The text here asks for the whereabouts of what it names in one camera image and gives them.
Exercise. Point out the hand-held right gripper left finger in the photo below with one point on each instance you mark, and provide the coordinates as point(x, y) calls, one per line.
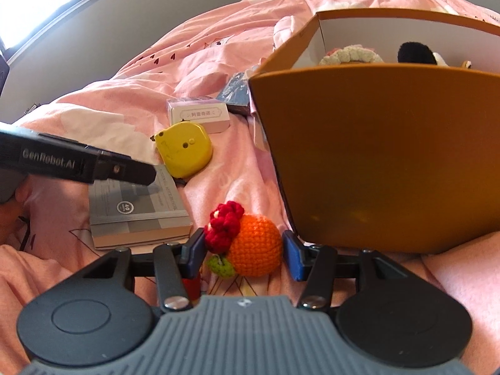
point(195, 254)

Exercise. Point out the pink pouch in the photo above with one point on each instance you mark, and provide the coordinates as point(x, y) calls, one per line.
point(285, 31)

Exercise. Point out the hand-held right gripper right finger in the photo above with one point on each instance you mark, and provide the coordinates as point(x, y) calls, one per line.
point(293, 256)

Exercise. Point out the pink printed duvet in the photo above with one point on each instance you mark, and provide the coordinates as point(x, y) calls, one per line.
point(195, 47)

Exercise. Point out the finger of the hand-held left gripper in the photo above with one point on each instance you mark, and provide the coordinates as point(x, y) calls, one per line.
point(125, 170)

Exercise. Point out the yellow tape measure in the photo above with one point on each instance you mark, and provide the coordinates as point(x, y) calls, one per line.
point(187, 148)

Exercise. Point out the grey notebook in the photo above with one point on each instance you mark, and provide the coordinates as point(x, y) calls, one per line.
point(132, 211)

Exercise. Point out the orange cardboard box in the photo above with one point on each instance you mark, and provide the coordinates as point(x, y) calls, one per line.
point(371, 156)

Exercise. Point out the crochet bunny with bouquet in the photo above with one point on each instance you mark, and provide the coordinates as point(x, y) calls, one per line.
point(351, 54)

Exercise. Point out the white dog plush black ears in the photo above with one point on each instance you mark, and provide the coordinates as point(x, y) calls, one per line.
point(414, 52)

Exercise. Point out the small brown bear doll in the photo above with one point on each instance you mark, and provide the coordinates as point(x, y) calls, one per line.
point(466, 65)

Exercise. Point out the window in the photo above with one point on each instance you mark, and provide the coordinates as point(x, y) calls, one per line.
point(39, 0)

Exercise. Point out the dark fantasy art card box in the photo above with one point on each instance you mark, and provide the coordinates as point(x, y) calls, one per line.
point(234, 93)

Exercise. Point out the crochet orange with red flower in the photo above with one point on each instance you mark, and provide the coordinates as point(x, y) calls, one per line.
point(254, 246)

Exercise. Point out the small white pink box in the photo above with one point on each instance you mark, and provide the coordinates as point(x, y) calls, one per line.
point(203, 119)

